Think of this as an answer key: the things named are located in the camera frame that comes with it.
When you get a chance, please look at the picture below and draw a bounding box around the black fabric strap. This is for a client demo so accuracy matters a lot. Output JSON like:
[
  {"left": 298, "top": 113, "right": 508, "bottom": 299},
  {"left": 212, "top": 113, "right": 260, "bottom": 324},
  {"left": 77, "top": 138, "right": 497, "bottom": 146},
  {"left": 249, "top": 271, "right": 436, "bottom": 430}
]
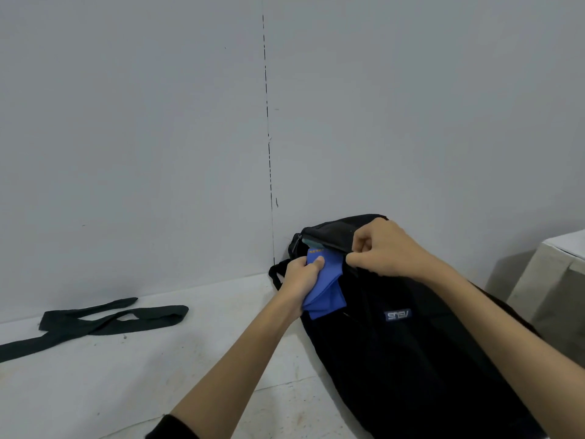
[{"left": 0, "top": 297, "right": 189, "bottom": 364}]

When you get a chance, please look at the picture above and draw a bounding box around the black backpack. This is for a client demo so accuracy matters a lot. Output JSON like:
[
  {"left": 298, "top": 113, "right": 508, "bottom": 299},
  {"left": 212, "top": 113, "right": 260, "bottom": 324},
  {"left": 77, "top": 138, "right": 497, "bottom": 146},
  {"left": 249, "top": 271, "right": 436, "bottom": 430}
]
[{"left": 268, "top": 214, "right": 547, "bottom": 439}]

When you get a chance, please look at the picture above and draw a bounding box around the person's left forearm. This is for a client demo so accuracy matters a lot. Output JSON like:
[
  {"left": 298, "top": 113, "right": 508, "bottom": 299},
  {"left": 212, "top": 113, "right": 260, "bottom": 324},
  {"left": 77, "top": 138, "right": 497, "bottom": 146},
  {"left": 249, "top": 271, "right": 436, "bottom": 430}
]
[{"left": 145, "top": 294, "right": 303, "bottom": 439}]

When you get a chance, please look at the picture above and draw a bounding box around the person's right forearm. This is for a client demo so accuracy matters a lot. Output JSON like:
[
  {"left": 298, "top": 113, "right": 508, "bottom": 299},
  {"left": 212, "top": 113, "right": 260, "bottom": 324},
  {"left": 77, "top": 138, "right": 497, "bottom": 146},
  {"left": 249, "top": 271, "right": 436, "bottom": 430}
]
[{"left": 420, "top": 258, "right": 585, "bottom": 439}]

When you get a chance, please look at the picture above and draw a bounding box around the person's left hand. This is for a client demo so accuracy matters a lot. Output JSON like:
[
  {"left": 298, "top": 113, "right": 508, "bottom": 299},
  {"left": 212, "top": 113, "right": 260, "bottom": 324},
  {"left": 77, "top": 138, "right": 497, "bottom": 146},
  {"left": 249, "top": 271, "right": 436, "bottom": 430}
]
[{"left": 277, "top": 255, "right": 325, "bottom": 311}]

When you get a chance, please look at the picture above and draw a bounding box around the blue cloth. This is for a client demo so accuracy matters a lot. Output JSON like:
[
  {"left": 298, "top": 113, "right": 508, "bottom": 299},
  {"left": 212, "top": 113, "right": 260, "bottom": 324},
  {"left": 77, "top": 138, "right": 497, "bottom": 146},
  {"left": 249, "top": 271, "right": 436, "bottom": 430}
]
[{"left": 302, "top": 248, "right": 347, "bottom": 321}]

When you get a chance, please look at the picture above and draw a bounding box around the person's right hand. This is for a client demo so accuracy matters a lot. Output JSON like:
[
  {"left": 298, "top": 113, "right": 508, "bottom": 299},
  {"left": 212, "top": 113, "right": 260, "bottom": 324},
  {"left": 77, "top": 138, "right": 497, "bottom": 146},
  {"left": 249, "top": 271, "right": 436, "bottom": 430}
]
[{"left": 346, "top": 217, "right": 432, "bottom": 283}]

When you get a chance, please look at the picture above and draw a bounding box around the white box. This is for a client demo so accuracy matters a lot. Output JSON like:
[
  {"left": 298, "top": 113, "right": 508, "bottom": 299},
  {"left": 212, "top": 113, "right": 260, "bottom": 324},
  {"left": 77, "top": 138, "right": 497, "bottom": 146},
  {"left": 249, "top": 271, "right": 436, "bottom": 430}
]
[{"left": 506, "top": 229, "right": 585, "bottom": 368}]

